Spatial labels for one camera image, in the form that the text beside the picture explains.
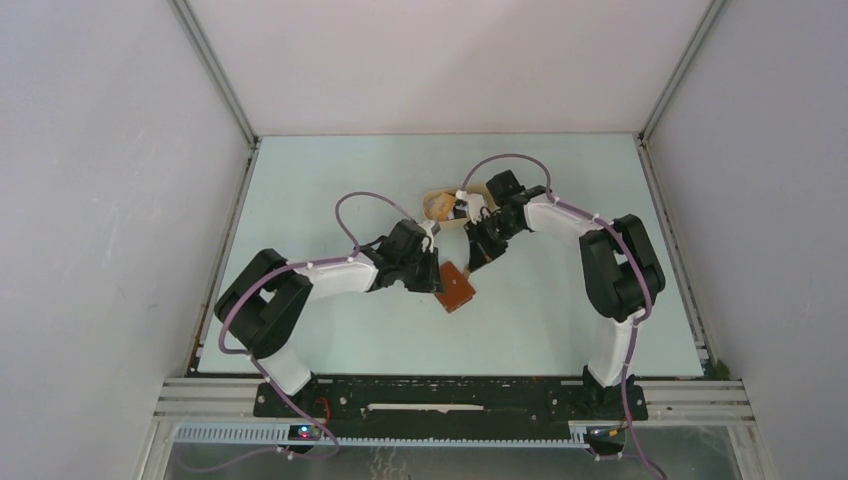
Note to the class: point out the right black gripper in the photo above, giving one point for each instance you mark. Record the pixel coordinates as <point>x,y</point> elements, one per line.
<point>481,252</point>

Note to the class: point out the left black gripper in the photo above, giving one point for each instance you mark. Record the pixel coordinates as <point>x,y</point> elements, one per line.
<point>431,283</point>

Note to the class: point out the brown leather card holder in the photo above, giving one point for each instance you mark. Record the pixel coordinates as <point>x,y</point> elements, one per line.
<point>456,291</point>

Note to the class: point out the beige oval tray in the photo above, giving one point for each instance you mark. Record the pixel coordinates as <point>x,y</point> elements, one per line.
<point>456,224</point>

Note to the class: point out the gold credit card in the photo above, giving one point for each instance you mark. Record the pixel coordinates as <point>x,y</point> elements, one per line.
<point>439,207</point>

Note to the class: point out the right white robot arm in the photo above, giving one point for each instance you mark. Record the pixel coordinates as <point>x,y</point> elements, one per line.
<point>622,275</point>

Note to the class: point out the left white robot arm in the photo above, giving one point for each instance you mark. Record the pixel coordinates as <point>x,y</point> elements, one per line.
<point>262,306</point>

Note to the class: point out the black card in tray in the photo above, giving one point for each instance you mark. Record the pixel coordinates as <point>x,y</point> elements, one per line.
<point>458,210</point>

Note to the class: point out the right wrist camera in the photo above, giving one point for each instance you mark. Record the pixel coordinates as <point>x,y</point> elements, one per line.
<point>476,205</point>

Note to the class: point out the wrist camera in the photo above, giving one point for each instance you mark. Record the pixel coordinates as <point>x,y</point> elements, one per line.
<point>430,228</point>
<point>476,205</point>

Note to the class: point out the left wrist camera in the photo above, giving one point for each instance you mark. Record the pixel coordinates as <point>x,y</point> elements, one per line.
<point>430,228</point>

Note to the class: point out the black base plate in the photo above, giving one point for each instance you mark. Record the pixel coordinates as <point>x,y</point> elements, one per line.
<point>476,407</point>

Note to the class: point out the grey cable duct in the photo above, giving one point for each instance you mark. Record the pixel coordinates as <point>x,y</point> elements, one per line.
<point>286,434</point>

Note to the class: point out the aluminium frame rail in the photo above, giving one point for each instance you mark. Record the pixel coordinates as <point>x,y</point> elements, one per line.
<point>669,402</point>

